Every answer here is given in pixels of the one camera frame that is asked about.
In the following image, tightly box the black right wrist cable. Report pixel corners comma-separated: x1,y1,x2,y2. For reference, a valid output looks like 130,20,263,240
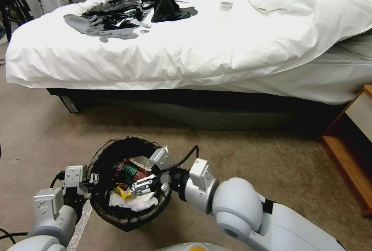
158,145,200,174

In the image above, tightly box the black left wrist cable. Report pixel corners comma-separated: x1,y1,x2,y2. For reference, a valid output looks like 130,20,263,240
48,170,66,190

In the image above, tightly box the white bed sheet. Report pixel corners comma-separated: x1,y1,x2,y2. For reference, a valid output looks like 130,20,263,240
215,34,372,106

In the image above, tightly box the black floor cable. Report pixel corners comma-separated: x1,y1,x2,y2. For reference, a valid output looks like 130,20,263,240
0,227,31,243

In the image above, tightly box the crumpled white tissue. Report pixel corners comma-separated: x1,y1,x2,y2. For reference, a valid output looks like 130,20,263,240
108,190,159,213

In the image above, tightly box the grey cloth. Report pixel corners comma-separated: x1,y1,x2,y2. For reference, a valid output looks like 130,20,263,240
63,12,152,43

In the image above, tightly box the black pointed garment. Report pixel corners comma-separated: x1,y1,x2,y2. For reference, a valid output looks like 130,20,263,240
150,0,199,23

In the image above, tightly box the wooden nightstand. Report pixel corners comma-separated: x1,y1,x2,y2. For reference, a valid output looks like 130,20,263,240
317,84,372,218

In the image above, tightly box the black cloth scraps pile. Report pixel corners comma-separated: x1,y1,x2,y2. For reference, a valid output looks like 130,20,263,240
81,0,163,32

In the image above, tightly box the black woven trash bin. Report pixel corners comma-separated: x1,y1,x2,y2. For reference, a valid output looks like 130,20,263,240
87,135,173,233

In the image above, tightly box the red green snack package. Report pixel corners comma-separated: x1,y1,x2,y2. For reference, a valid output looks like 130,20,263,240
111,158,152,189

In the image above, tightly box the silver bed leg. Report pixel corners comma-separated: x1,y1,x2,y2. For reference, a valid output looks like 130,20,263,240
60,95,79,114

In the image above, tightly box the yellow wrapper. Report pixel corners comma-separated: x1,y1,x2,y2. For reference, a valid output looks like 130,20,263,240
115,185,134,199

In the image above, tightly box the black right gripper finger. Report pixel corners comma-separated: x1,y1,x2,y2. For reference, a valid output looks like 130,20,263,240
131,174,160,198

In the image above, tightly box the white duvet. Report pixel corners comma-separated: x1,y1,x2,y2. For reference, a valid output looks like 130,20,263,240
5,0,372,89

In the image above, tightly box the white robot front shell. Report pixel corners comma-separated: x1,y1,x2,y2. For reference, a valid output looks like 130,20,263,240
156,240,223,251

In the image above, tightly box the silver textured strip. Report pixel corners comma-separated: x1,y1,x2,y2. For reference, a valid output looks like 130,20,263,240
65,201,94,251

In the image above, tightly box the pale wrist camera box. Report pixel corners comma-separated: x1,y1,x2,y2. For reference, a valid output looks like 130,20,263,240
149,145,173,172
64,165,87,189

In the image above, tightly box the white paper scrap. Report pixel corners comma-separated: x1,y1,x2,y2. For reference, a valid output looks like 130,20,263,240
129,155,153,171

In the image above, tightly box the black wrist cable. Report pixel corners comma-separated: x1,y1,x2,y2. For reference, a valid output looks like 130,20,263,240
158,145,200,174
48,170,66,190

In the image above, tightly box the dark bed base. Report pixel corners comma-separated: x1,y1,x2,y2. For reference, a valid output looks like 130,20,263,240
46,87,348,141

